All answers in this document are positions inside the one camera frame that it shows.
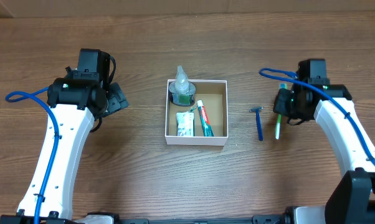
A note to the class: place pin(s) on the green white packet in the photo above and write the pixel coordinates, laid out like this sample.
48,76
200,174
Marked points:
186,123

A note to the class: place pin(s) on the blue disposable razor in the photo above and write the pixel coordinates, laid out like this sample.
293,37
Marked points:
257,110

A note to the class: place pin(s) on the green white toothbrush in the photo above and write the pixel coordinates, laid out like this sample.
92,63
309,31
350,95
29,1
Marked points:
279,117

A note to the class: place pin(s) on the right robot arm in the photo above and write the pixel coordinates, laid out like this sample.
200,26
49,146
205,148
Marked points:
353,200

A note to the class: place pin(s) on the open cardboard box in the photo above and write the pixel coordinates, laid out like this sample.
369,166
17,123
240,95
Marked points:
213,93

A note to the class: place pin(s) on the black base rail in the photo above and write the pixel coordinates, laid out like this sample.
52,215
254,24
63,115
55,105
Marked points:
103,217

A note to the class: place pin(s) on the Colgate toothpaste tube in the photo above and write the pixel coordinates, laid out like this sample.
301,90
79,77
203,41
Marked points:
207,130

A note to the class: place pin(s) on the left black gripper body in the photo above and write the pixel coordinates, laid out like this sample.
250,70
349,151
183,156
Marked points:
117,99

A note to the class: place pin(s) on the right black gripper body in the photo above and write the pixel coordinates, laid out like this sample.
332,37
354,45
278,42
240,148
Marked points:
283,101

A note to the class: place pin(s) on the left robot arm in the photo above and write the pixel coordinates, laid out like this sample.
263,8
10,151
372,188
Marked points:
76,105

